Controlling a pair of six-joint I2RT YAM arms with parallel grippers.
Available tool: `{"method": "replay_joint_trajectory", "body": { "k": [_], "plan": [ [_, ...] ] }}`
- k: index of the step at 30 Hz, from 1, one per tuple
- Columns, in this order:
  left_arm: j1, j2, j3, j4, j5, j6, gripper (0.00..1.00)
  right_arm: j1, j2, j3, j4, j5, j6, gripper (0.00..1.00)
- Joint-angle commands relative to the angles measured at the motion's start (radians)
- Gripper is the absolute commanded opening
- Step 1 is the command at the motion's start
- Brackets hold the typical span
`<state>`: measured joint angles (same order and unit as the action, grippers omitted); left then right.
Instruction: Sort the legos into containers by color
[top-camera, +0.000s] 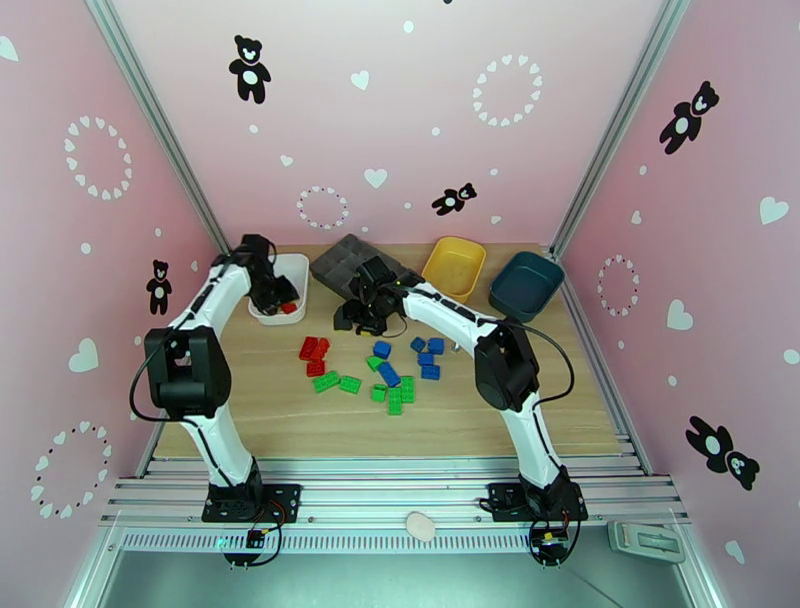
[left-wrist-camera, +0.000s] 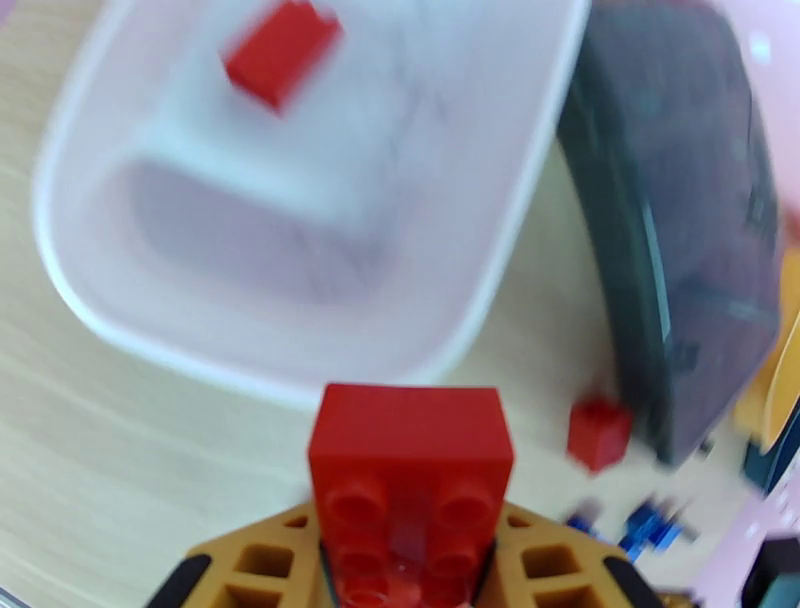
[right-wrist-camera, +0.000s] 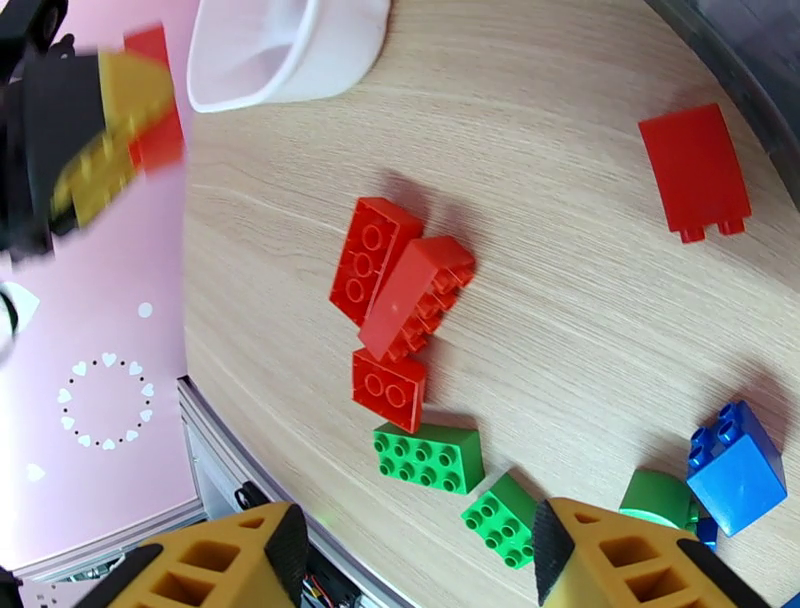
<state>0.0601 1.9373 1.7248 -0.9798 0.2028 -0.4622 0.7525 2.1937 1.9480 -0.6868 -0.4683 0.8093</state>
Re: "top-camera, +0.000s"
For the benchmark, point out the grey plastic latch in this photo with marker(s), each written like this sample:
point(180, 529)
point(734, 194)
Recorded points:
point(647, 539)

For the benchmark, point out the long blue lego brick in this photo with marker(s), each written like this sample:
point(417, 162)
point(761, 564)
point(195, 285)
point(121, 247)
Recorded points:
point(389, 374)

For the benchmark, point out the slotted metal vent strip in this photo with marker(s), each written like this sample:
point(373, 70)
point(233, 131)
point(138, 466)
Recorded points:
point(375, 542)

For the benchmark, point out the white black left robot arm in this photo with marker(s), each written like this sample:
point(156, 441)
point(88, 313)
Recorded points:
point(225, 294)

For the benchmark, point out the black bear wall sticker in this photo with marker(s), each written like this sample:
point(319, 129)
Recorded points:
point(451, 201)
point(715, 445)
point(684, 125)
point(159, 290)
point(250, 76)

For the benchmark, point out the grey compartment organizer tray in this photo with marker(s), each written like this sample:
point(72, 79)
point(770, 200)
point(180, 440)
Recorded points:
point(340, 259)

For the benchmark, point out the long green lego brick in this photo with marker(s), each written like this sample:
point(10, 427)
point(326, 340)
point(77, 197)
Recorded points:
point(407, 389)
point(395, 400)

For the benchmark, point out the aluminium frame post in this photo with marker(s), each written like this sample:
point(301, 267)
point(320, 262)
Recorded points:
point(620, 119)
point(160, 119)

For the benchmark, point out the dark teal plastic container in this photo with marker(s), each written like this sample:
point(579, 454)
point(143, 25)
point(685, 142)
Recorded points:
point(525, 284)

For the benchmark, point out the white plastic container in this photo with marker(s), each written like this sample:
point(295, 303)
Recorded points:
point(297, 269)

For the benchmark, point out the black connector board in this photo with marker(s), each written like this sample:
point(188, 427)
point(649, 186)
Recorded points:
point(550, 544)
point(255, 539)

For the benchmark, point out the red lego brick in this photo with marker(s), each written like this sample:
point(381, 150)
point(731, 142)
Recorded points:
point(322, 349)
point(315, 369)
point(308, 348)
point(289, 307)

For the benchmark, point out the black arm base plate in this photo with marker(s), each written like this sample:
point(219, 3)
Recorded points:
point(500, 497)
point(284, 497)

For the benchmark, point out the aluminium front rails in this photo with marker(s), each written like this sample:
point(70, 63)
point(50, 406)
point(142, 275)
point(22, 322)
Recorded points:
point(387, 494)

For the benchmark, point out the yellow plastic container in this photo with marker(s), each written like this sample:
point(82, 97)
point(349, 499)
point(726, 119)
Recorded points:
point(453, 265)

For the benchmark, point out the aluminium side rail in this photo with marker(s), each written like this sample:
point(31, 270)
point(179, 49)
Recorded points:
point(609, 387)

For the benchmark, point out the beige oval pad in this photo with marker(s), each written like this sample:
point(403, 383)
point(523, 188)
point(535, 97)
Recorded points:
point(420, 525)

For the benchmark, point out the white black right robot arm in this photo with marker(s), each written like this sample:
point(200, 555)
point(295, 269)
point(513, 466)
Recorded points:
point(431, 312)

